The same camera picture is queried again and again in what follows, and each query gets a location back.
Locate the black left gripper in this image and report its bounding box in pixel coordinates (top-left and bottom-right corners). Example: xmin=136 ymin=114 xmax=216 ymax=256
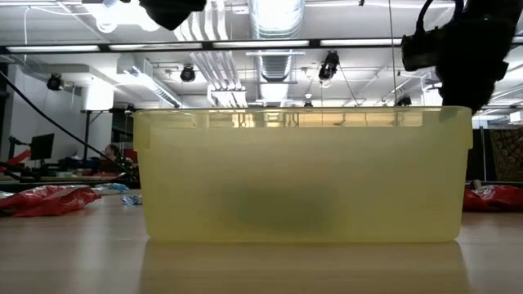
xmin=138 ymin=0 xmax=208 ymax=32

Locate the black monitor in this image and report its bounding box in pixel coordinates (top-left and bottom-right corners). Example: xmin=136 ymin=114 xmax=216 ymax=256
xmin=29 ymin=133 xmax=56 ymax=162

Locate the red KitKat candy bar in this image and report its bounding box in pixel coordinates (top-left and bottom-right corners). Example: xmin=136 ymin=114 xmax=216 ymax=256
xmin=0 ymin=185 xmax=69 ymax=209
xmin=11 ymin=187 xmax=102 ymax=218
xmin=463 ymin=185 xmax=523 ymax=213

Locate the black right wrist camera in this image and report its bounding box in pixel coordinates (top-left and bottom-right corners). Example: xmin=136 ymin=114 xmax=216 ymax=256
xmin=400 ymin=27 xmax=443 ymax=73

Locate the black aluminium table frame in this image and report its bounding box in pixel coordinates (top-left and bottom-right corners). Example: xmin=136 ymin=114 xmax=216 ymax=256
xmin=0 ymin=36 xmax=523 ymax=193

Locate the brown patterned wall hanging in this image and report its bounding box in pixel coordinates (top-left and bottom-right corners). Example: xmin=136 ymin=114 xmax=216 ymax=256
xmin=489 ymin=128 xmax=523 ymax=183

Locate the black right camera cable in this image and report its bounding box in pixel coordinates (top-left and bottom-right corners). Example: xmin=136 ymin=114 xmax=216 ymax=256
xmin=414 ymin=0 xmax=435 ymax=36

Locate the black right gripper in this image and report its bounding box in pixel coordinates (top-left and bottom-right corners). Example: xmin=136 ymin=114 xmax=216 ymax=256
xmin=435 ymin=0 xmax=523 ymax=116

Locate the white LED light strip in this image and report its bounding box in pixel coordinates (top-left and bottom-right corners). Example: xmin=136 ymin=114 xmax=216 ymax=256
xmin=6 ymin=44 xmax=101 ymax=53
xmin=108 ymin=42 xmax=203 ymax=51
xmin=212 ymin=39 xmax=311 ymax=49
xmin=320 ymin=38 xmax=404 ymax=47

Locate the yellow translucent plastic bin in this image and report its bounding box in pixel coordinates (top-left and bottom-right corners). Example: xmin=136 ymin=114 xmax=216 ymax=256
xmin=133 ymin=105 xmax=474 ymax=245

